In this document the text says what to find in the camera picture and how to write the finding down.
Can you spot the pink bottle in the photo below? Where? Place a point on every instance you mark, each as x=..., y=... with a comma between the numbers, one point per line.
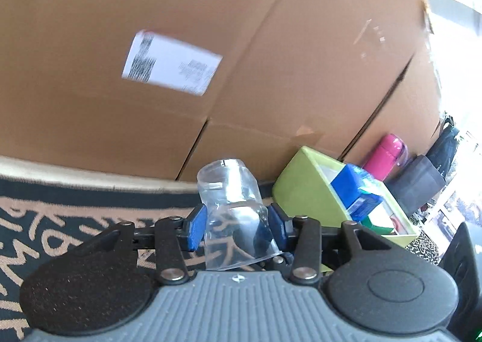
x=384, y=155

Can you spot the white shipping label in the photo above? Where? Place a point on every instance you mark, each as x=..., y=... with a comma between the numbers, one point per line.
x=169, y=63

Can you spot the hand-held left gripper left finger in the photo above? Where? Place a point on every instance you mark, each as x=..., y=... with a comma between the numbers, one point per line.
x=195, y=229

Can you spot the large cardboard box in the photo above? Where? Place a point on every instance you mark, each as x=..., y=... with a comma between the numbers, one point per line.
x=75, y=6

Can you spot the clear plastic cup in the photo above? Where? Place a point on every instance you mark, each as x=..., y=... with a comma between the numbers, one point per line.
x=233, y=183

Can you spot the blue medicine box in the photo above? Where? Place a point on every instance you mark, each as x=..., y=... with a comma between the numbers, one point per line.
x=348, y=183

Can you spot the black patterned mat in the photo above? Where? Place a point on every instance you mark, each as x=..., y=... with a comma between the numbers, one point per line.
x=56, y=221

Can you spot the dark grey box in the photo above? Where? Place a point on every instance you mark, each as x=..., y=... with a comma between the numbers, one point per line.
x=418, y=183

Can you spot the black bag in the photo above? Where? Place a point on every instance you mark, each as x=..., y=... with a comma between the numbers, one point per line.
x=444, y=146

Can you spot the slim green box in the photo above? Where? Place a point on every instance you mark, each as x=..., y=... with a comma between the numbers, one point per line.
x=380, y=229

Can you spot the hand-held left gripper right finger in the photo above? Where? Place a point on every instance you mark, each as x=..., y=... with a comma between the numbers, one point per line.
x=276, y=227

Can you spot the light green box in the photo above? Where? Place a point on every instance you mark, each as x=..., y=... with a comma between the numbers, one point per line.
x=301, y=183

